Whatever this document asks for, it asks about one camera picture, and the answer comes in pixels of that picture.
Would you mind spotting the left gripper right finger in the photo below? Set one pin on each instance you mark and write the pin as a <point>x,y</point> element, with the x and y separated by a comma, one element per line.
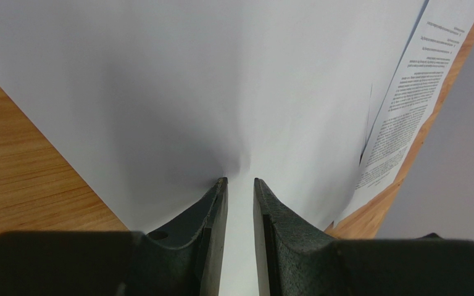
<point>296,258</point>

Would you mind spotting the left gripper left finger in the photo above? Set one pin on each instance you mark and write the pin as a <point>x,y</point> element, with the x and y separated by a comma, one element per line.
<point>182,257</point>

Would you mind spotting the white paper sheet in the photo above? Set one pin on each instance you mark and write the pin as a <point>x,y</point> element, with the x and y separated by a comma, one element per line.
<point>400,19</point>
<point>152,101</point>

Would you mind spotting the printed text paper sheet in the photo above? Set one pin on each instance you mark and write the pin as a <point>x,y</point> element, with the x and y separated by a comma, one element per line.
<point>436,40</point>

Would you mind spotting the white paper sheet behind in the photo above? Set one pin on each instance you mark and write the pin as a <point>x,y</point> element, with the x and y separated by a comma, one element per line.
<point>400,19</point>

